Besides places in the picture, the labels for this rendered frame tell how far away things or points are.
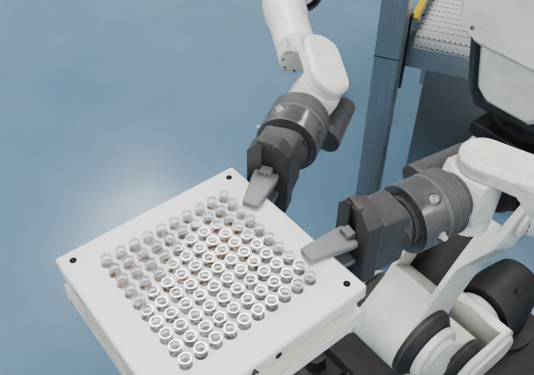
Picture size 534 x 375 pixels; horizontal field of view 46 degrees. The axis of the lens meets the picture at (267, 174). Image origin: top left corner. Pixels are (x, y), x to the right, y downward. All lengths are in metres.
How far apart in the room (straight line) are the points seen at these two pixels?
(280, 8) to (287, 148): 0.32
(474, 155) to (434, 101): 1.01
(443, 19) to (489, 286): 0.66
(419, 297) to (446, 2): 0.84
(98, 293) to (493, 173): 0.47
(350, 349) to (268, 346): 1.04
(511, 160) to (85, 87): 2.28
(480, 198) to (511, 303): 0.85
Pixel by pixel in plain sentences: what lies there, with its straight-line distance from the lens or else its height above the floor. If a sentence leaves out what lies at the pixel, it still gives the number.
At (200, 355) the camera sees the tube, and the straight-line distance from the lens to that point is 0.63.
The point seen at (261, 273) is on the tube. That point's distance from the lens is 0.69.
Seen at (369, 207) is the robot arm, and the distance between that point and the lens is 0.69.
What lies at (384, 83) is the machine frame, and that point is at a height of 0.71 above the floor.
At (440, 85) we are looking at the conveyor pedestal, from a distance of 1.77.
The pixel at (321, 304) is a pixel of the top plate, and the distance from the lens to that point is 0.66.
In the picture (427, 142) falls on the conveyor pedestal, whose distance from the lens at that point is 1.88.
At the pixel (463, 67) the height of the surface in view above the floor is 0.74.
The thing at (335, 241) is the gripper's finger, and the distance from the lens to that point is 0.71.
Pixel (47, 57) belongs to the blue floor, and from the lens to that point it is 3.13.
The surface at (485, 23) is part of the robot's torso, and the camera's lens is 0.99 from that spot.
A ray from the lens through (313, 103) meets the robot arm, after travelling 0.87.
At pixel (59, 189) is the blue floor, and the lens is 2.38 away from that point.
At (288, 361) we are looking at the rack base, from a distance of 0.68.
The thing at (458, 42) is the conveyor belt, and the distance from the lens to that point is 1.56.
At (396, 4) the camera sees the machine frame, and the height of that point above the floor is 0.92.
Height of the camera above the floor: 1.58
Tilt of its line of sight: 43 degrees down
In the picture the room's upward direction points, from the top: straight up
